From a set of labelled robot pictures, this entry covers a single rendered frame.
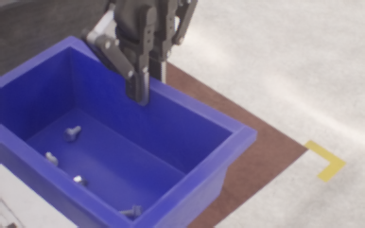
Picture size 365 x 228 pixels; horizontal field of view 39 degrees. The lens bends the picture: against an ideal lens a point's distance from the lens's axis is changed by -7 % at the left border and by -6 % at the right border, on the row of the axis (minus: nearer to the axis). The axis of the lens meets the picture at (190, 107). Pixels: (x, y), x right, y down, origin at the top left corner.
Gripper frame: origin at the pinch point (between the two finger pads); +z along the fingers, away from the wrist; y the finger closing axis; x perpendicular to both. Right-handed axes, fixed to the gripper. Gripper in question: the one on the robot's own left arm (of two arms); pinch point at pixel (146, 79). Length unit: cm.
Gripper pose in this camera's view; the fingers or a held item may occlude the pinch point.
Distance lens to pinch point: 50.4
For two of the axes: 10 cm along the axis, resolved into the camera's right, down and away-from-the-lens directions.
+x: 7.8, 4.1, -4.6
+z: -0.3, 7.7, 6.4
